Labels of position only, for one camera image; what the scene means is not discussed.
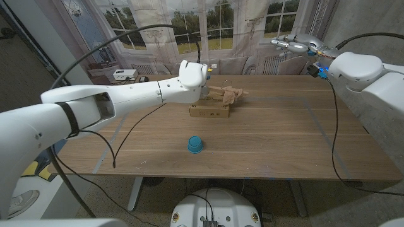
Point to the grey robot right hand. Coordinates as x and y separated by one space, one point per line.
303 44

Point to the brown cardboard box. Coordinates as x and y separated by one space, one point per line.
210 111

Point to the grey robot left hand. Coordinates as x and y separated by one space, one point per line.
204 91

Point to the printed window backdrop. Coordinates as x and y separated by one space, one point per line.
221 19

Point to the yellow and black pad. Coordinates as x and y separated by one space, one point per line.
36 170

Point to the long wooden board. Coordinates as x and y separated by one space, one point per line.
214 93

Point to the blue plastic cup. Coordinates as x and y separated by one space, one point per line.
195 145

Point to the white metal truss stand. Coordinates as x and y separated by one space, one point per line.
317 19

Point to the grey sneaker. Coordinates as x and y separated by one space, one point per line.
22 201

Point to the beige elastic arm wrap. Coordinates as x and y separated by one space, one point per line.
232 94

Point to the white robot body shell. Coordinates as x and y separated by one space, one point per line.
63 223

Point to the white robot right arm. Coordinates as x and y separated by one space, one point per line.
372 75

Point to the white power box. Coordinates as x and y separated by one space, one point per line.
124 74

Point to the grey table leg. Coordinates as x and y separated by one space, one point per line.
298 198
135 192

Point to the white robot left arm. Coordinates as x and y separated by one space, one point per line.
79 113

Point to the white robot torso base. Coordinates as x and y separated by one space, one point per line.
227 205

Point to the black power adapter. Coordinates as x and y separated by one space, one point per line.
144 79

